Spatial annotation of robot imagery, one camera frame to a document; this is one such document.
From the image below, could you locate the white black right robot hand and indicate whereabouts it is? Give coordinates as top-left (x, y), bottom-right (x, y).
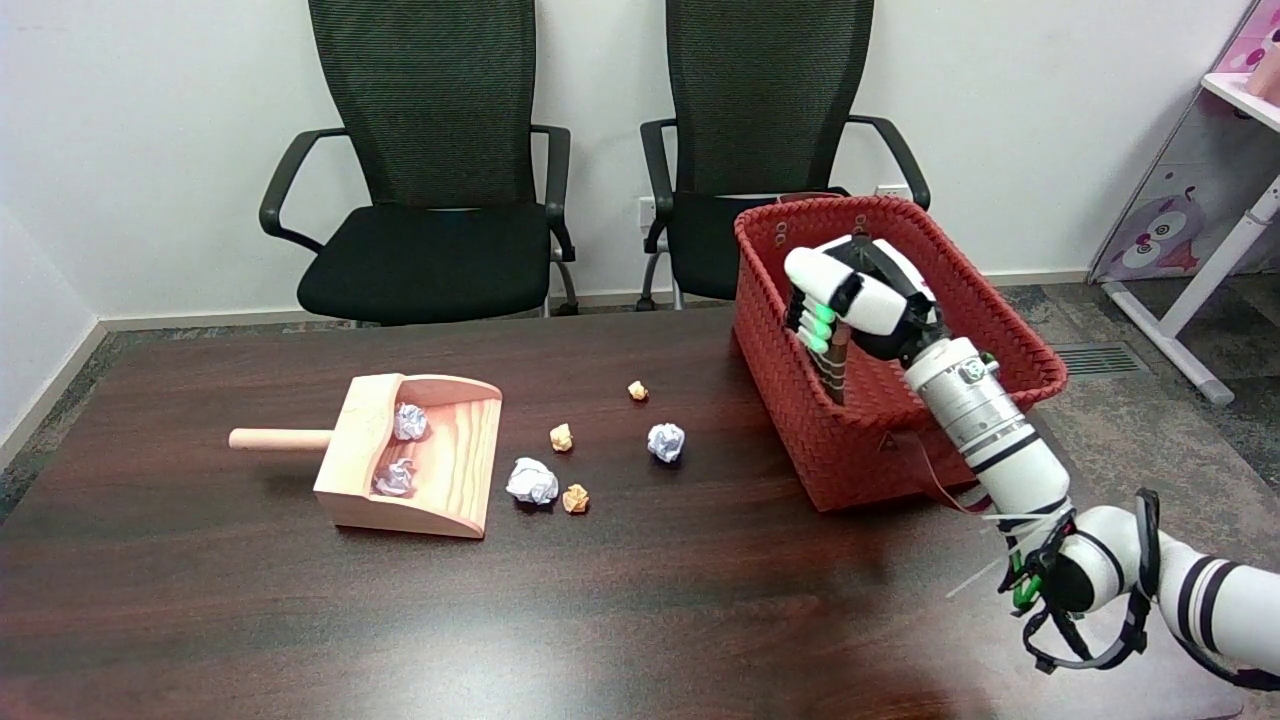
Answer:
top-left (783, 235), bottom-right (947, 367)

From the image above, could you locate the large white crumpled paper ball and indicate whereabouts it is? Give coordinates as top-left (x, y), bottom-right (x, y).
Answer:
top-left (505, 457), bottom-right (560, 506)

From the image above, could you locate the red woven basket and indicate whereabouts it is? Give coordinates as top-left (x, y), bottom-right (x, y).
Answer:
top-left (732, 192), bottom-right (1068, 514)

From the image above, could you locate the metal floor vent grille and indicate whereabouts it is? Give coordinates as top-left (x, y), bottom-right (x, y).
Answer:
top-left (1052, 341), bottom-right (1152, 378)

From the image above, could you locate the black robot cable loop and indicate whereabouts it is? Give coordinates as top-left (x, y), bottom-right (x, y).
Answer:
top-left (1018, 487), bottom-right (1163, 675)

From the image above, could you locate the black mesh office chair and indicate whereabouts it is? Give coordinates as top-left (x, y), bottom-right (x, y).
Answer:
top-left (638, 0), bottom-right (932, 311)
top-left (258, 0), bottom-right (581, 327)

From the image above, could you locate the white desk leg frame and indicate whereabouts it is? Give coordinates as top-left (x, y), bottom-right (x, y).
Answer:
top-left (1100, 174), bottom-right (1280, 407)

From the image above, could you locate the small broom with striped handle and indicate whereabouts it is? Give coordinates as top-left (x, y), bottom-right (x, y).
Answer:
top-left (816, 320), bottom-right (853, 407)

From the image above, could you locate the wooden dustpan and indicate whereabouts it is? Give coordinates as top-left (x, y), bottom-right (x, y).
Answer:
top-left (228, 373), bottom-right (504, 540)

